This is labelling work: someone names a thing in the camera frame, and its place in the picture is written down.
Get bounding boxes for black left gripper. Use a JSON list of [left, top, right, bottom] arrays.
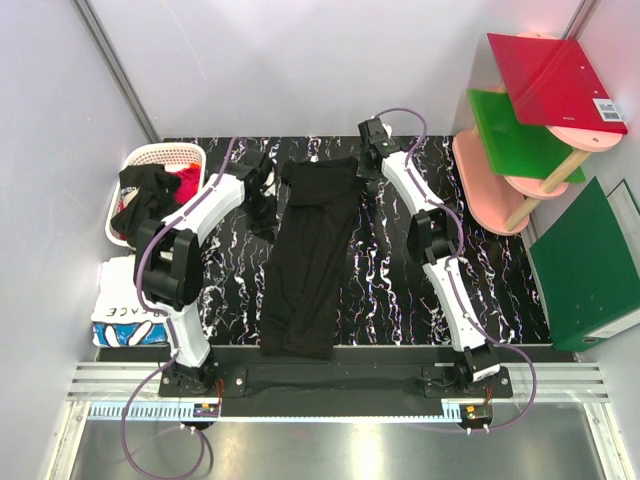
[[240, 191, 279, 244]]

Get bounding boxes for black printed t-shirt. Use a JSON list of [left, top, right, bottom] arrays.
[[259, 157, 363, 358]]

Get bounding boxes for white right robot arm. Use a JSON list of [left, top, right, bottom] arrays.
[[358, 117, 501, 397]]

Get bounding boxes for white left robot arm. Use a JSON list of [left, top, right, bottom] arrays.
[[133, 150, 277, 396]]

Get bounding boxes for red t-shirt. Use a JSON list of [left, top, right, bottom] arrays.
[[172, 164, 201, 206]]

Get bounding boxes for white plastic laundry basket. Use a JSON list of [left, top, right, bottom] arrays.
[[105, 142, 207, 247]]

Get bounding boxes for pink wooden tiered shelf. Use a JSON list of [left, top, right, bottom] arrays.
[[453, 32, 628, 236]]

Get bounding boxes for light green plastic folder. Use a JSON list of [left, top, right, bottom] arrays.
[[467, 89, 573, 180]]

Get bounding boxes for white folded peace t-shirt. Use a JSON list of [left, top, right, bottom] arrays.
[[91, 255, 168, 348]]

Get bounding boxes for red plastic folder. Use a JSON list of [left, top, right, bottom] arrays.
[[487, 33, 628, 135]]

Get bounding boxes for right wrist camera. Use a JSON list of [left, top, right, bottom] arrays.
[[358, 117, 390, 146]]

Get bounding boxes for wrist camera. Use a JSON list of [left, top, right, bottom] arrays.
[[243, 150, 270, 169], [358, 117, 390, 146]]

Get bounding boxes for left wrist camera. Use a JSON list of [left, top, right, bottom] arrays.
[[243, 150, 270, 169]]

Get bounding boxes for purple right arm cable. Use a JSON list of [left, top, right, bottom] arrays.
[[379, 107, 537, 433]]

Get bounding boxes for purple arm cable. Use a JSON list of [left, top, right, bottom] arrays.
[[119, 137, 236, 476], [379, 107, 537, 433]]

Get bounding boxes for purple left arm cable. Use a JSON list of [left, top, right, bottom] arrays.
[[119, 137, 236, 476]]

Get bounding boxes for dark green ring binder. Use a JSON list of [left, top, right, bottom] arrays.
[[530, 179, 639, 352]]

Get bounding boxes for aluminium frame rail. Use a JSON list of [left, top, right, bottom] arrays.
[[44, 361, 635, 479]]

